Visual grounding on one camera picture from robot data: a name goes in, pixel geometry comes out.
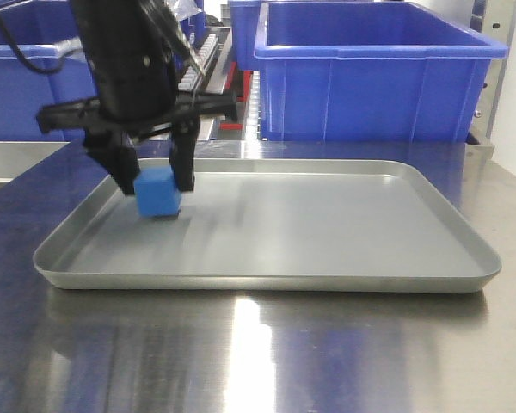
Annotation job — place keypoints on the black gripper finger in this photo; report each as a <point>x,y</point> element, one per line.
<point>184,136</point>
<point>115,153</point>

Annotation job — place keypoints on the blue plastic bin front right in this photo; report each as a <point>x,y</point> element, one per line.
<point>374,71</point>

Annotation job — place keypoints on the white roller conveyor track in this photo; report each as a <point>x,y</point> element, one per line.
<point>195,75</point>

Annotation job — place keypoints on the blue plastic bin rear right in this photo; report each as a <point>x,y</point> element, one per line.
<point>244,18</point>

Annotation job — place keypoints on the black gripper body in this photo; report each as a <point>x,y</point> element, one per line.
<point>128,46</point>

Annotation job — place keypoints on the blue plastic bin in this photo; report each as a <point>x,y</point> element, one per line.
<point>37,26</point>
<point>374,71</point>
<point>244,18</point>

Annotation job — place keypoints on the blue plastic bin front left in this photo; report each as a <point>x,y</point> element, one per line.
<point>37,26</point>

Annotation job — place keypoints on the grey metal tray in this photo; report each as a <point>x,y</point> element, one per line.
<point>276,224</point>

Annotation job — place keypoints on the steel shelf front rail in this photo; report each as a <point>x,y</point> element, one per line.
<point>16,158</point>

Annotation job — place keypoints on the blue foam cube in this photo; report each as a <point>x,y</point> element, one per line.
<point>156,192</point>

